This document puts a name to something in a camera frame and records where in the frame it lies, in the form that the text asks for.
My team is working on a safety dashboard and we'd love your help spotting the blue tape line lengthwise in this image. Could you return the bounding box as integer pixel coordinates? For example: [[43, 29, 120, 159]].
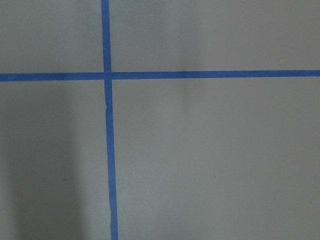
[[101, 0, 119, 240]]

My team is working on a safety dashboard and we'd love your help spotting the blue tape line crosswise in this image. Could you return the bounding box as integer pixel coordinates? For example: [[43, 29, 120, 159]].
[[0, 70, 320, 82]]

